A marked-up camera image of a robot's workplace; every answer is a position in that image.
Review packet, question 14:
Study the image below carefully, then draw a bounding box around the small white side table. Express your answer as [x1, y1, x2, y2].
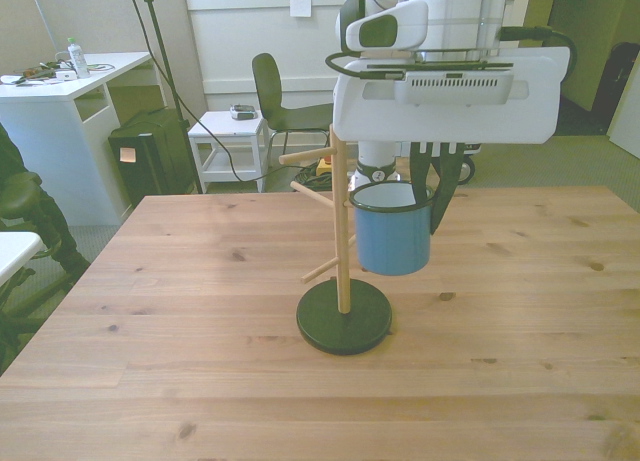
[187, 110, 270, 194]

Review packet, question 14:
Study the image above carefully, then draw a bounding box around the blue enamel mug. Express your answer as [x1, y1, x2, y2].
[348, 180, 434, 276]

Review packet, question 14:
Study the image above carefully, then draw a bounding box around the wooden mug tree black base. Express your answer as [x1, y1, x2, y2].
[278, 123, 394, 356]

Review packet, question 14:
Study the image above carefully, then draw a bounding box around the dark moulded chair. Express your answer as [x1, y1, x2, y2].
[251, 52, 336, 171]

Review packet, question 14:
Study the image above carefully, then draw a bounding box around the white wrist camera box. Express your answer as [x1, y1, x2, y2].
[366, 59, 516, 106]

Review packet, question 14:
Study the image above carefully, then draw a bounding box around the black camera cable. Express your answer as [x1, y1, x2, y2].
[499, 24, 579, 85]
[325, 50, 407, 81]

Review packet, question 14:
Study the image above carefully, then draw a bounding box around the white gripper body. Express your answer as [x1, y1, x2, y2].
[332, 45, 571, 146]

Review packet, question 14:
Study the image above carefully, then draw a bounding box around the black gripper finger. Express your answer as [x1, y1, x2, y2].
[408, 141, 434, 205]
[430, 141, 467, 236]

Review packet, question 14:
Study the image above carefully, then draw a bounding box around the white desk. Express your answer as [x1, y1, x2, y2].
[0, 51, 167, 227]

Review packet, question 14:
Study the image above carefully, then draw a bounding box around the black tripod stand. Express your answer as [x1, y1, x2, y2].
[118, 0, 204, 195]

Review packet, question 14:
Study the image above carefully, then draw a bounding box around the white cabinet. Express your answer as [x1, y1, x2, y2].
[606, 55, 640, 160]

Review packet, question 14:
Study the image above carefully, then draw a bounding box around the black computer tower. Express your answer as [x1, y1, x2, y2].
[107, 107, 196, 208]

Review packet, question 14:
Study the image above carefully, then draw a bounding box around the clear plastic bottle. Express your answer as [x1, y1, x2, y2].
[66, 36, 92, 80]

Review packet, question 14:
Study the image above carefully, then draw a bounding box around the black office chair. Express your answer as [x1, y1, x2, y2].
[0, 122, 92, 367]

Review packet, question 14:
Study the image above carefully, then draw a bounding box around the thin black floor cable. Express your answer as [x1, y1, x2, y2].
[124, 0, 351, 192]

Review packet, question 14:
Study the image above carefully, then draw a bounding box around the tangle of small cables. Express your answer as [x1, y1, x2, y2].
[0, 59, 69, 86]

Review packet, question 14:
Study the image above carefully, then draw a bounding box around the black cart wheel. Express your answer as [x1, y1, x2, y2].
[457, 155, 477, 185]

